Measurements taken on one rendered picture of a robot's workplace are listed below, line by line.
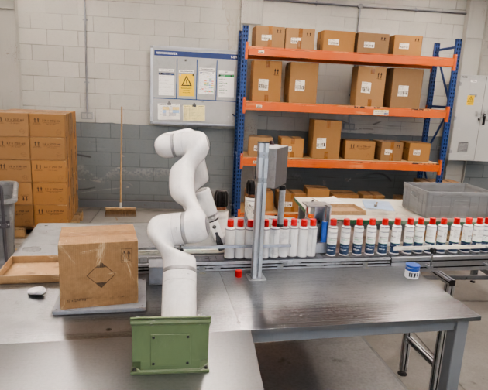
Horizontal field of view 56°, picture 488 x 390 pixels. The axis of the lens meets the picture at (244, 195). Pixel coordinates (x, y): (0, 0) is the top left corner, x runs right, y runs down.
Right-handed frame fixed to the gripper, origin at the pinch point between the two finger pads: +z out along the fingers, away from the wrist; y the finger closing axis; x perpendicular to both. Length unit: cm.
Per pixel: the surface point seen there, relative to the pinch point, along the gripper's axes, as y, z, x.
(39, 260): 13, -22, 88
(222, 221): 23.8, -4.4, -6.3
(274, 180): -18.1, -28.5, -33.1
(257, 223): -16.7, -11.1, -19.6
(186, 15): 440, -159, -71
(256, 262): -16.7, 7.8, -13.1
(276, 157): -18, -39, -37
